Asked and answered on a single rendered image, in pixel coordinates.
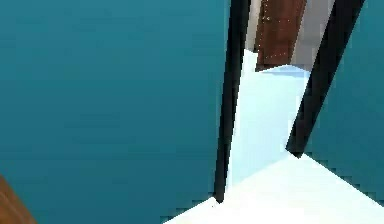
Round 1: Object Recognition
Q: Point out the light brown wooden furniture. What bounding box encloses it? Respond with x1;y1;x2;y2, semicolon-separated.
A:
0;174;38;224

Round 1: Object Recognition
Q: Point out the black door frame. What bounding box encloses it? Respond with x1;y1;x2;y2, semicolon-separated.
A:
213;0;366;204

